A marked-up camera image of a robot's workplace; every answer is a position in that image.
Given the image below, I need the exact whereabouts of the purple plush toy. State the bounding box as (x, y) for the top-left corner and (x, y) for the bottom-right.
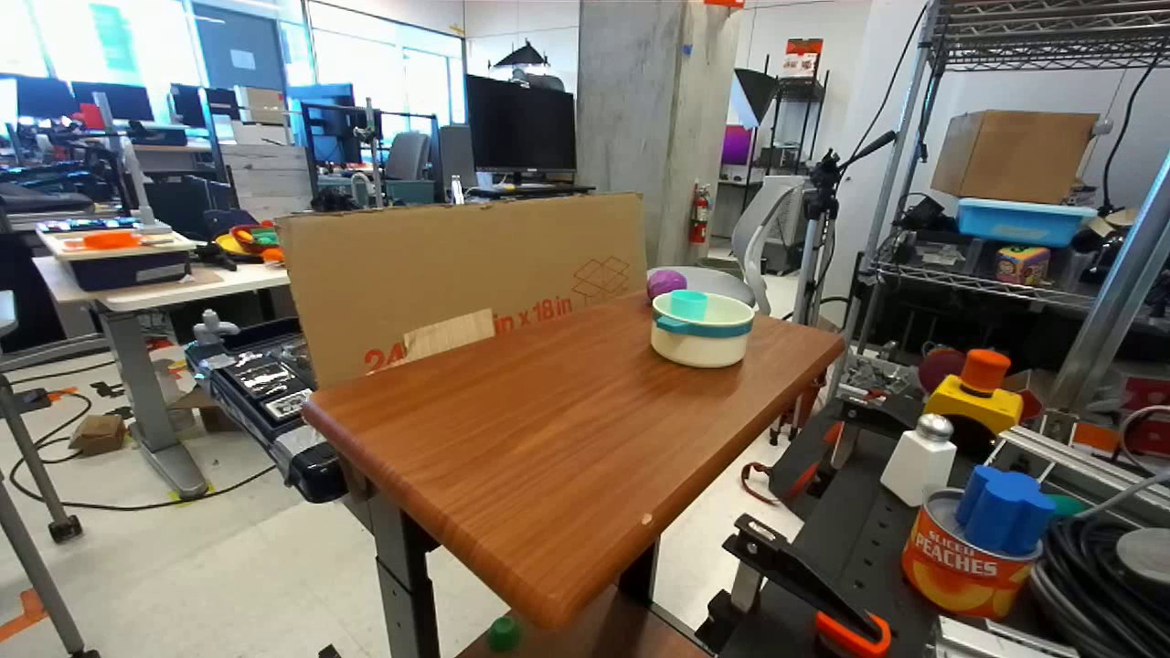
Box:
(648, 269), (687, 299)

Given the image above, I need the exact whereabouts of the yellow orange toy block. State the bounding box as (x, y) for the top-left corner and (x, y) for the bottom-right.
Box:
(925, 348), (1024, 436)

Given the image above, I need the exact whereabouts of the colourful cube toy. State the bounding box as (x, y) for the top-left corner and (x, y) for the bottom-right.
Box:
(995, 243), (1049, 285)

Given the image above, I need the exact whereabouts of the white teal-rimmed bowl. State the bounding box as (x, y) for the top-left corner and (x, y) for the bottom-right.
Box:
(650, 289), (756, 368)

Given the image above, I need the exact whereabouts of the red fire extinguisher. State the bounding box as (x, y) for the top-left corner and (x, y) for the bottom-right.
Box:
(687, 183), (711, 248)

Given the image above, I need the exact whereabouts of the large cardboard sheet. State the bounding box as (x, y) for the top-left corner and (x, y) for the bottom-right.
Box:
(282, 192), (648, 382)

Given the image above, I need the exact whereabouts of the grey office chair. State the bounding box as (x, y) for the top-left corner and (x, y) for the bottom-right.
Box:
(707, 174), (807, 314)

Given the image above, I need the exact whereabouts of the black computer monitor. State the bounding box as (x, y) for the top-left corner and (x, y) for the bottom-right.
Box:
(464, 75), (578, 174)

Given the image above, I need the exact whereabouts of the orange black clamp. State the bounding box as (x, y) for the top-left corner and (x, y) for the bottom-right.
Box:
(723, 516), (897, 658)

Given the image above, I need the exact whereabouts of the green ball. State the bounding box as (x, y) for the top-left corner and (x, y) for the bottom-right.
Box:
(485, 616), (523, 649)

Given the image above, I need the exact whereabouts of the white salt shaker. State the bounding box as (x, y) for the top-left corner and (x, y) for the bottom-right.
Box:
(883, 414), (960, 509)

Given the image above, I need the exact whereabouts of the blue plastic bin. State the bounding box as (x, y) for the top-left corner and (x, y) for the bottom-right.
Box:
(960, 198), (1094, 248)

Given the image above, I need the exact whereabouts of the orange peaches can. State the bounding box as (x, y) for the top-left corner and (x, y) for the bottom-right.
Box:
(899, 490), (1038, 620)

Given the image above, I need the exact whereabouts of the white side desk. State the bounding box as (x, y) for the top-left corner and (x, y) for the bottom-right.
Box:
(30, 248), (294, 502)

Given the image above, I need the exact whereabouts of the blue plastic block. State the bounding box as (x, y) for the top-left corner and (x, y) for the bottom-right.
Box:
(960, 464), (1057, 554)

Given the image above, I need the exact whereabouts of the brown cardboard box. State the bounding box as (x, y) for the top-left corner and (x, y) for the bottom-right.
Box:
(932, 108), (1099, 206)

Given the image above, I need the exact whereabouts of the tray with orange plate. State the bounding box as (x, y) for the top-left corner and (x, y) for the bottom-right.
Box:
(36, 219), (194, 292)

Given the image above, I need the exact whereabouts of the camera tripod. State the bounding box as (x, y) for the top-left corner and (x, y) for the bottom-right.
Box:
(794, 131), (897, 325)

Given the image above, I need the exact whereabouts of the metal wire shelf rack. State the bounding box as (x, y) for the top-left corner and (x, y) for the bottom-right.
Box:
(839, 0), (1170, 368)

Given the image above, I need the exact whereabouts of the black coiled cable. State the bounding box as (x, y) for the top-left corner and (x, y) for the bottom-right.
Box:
(1029, 516), (1170, 658)

